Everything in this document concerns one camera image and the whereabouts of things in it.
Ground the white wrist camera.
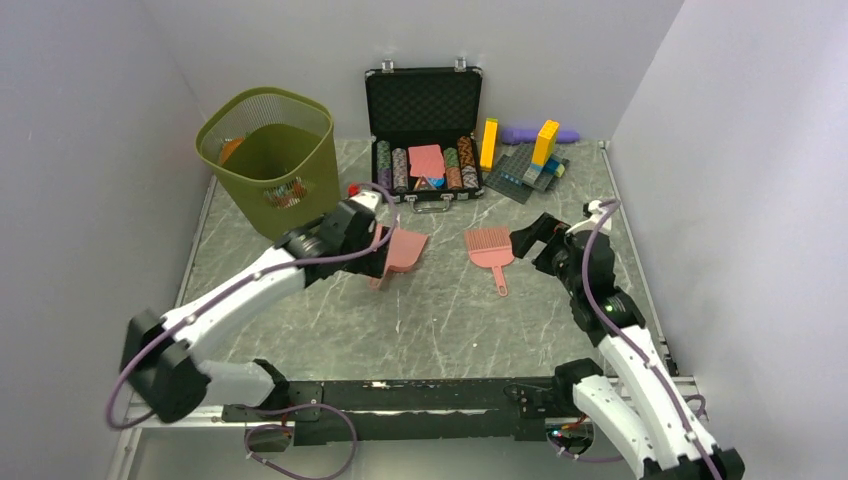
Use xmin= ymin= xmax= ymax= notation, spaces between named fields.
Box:
xmin=566 ymin=199 xmax=620 ymax=235
xmin=347 ymin=183 xmax=383 ymax=212

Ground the pink hand brush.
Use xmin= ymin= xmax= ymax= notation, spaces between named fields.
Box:
xmin=464 ymin=226 xmax=514 ymax=297

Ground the yellow tall block right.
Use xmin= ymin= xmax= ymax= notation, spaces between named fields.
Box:
xmin=531 ymin=120 xmax=560 ymax=170

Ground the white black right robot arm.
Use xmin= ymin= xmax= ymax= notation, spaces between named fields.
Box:
xmin=510 ymin=214 xmax=745 ymax=479

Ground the yellow tall block left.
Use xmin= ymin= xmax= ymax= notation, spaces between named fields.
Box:
xmin=480 ymin=118 xmax=498 ymax=172

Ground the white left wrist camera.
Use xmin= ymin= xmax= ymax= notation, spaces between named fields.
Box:
xmin=347 ymin=183 xmax=383 ymax=212

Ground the purple cylinder toy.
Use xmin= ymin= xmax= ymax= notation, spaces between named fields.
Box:
xmin=500 ymin=127 xmax=580 ymax=145

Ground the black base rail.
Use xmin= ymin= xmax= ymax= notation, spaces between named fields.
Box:
xmin=222 ymin=376 xmax=580 ymax=446

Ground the yellow tall block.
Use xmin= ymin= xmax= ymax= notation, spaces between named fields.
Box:
xmin=480 ymin=118 xmax=498 ymax=172
xmin=531 ymin=120 xmax=560 ymax=170

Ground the orange scrap in basket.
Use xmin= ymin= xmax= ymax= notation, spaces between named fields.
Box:
xmin=218 ymin=137 xmax=245 ymax=165

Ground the grey building block baseplate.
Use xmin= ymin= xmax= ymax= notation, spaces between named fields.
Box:
xmin=484 ymin=144 xmax=570 ymax=204

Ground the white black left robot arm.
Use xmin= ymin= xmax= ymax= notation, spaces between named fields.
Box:
xmin=119 ymin=190 xmax=393 ymax=424

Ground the pink plastic dustpan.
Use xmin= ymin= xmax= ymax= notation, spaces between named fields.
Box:
xmin=369 ymin=227 xmax=429 ymax=290

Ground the black poker chip case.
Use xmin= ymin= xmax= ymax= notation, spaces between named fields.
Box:
xmin=364 ymin=57 xmax=485 ymax=213

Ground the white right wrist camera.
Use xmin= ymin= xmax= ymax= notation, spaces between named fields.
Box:
xmin=566 ymin=199 xmax=620 ymax=235

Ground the pink card stack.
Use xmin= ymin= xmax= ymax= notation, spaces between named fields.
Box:
xmin=407 ymin=144 xmax=446 ymax=178

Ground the olive green mesh wastebasket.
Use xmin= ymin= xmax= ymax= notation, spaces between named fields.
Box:
xmin=195 ymin=87 xmax=340 ymax=240

